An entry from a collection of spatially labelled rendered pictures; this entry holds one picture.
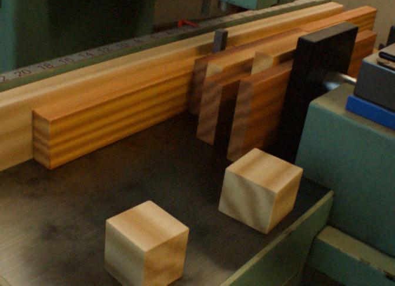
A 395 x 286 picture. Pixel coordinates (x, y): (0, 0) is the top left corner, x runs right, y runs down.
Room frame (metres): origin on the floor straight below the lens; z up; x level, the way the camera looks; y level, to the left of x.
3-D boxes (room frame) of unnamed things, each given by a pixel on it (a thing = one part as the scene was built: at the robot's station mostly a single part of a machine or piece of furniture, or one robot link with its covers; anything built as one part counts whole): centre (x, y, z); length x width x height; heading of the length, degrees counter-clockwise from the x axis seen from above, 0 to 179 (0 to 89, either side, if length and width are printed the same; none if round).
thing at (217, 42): (0.48, -0.01, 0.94); 0.01 x 0.01 x 0.05; 55
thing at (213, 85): (0.48, -0.07, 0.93); 0.24 x 0.02 x 0.05; 145
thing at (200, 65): (0.50, -0.05, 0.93); 0.18 x 0.02 x 0.05; 145
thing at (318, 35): (0.41, -0.12, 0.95); 0.09 x 0.07 x 0.09; 145
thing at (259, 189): (0.30, -0.05, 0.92); 0.04 x 0.04 x 0.03; 59
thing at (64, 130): (0.56, -0.06, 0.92); 0.60 x 0.02 x 0.04; 145
